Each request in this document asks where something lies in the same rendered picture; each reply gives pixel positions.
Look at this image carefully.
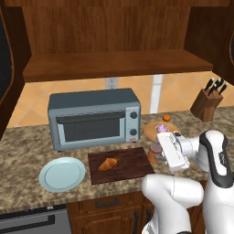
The wooden knife block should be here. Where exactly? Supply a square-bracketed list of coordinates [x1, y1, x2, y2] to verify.
[190, 88, 224, 122]

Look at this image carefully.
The black drawer handle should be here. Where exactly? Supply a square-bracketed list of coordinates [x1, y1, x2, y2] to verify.
[94, 197, 121, 209]

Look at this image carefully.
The dark wooden cabinet door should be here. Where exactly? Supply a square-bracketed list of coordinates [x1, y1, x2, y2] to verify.
[184, 5, 234, 87]
[0, 5, 33, 142]

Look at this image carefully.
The dark toaster oven door handle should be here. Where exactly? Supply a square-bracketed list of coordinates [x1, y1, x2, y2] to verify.
[56, 111, 126, 124]

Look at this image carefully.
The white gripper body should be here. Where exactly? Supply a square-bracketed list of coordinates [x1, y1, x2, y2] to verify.
[155, 132, 191, 174]

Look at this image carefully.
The purple frosted pastry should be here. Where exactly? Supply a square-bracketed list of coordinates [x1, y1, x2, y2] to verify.
[155, 122, 170, 133]

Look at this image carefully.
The open wooden wall cabinet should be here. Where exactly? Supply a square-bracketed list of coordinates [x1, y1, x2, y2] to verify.
[21, 0, 215, 84]

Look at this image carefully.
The black cupboard door handle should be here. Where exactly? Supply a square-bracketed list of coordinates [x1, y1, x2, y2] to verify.
[133, 210, 141, 234]

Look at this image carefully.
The grey wall outlet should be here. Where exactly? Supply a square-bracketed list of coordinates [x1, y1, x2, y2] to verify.
[105, 77, 119, 90]

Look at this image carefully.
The light blue plate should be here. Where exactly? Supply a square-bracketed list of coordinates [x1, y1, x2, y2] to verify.
[38, 156, 87, 193]

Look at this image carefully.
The dark wooden cutting board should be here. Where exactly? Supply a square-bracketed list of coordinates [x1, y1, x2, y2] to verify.
[87, 146, 155, 186]

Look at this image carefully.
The black knife handle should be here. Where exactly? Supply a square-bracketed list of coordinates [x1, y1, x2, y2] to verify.
[213, 78, 225, 90]
[204, 78, 216, 91]
[218, 81, 229, 96]
[207, 84, 218, 97]

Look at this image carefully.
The wooden drawer front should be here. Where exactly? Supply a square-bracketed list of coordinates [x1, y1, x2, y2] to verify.
[67, 190, 148, 216]

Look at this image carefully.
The grey dishwasher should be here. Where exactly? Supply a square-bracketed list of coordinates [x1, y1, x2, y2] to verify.
[0, 204, 73, 234]

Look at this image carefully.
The toaster oven glass door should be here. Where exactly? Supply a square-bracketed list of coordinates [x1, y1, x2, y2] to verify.
[56, 110, 128, 144]

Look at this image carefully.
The golden brown croissant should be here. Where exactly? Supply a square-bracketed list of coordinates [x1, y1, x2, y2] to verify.
[98, 156, 122, 172]

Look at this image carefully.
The grey toaster oven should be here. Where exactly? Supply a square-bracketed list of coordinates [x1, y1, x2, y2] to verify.
[48, 88, 142, 153]

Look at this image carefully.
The brown jam jar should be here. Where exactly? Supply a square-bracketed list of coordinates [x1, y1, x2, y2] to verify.
[147, 143, 165, 165]

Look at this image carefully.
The round light wooden plate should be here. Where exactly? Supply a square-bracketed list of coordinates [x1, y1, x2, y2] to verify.
[144, 122, 182, 144]

